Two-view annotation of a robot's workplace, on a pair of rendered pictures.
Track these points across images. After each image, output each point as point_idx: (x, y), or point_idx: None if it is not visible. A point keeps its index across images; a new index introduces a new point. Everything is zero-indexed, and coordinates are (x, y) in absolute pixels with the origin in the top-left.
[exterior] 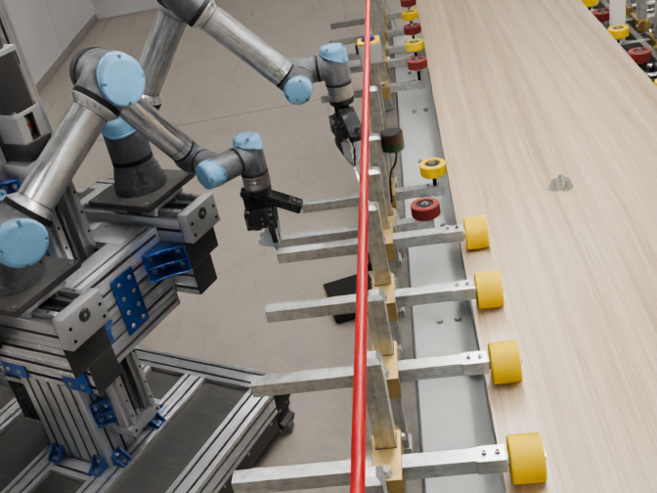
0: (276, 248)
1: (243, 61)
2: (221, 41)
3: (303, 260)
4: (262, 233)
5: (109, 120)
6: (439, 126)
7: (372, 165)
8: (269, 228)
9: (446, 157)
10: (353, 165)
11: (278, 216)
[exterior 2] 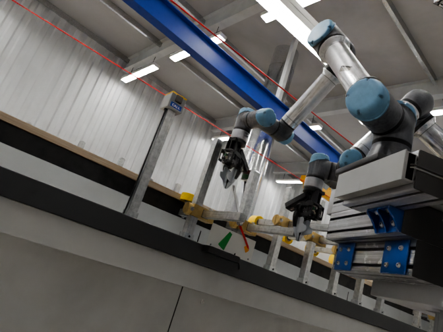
0: (302, 237)
1: (312, 110)
2: (325, 96)
3: (321, 231)
4: (305, 226)
5: (416, 137)
6: (132, 171)
7: (255, 188)
8: (310, 219)
9: (178, 193)
10: (235, 188)
11: (293, 215)
